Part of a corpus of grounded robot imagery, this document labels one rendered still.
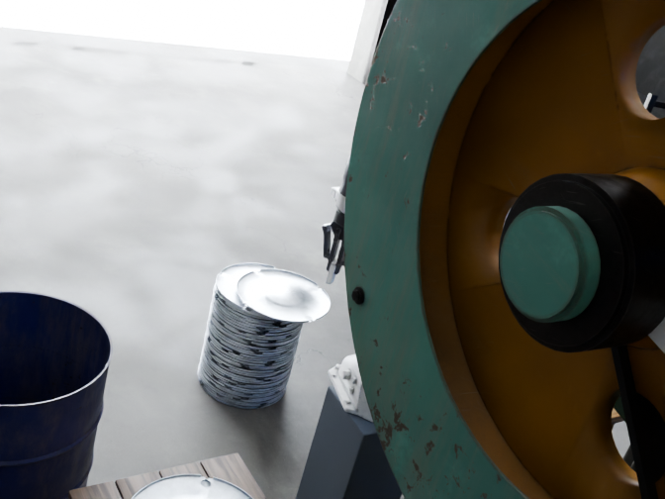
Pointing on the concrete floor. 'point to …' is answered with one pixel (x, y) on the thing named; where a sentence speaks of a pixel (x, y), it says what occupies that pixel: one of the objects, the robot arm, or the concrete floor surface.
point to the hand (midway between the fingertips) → (332, 271)
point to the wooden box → (227, 468)
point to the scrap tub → (48, 394)
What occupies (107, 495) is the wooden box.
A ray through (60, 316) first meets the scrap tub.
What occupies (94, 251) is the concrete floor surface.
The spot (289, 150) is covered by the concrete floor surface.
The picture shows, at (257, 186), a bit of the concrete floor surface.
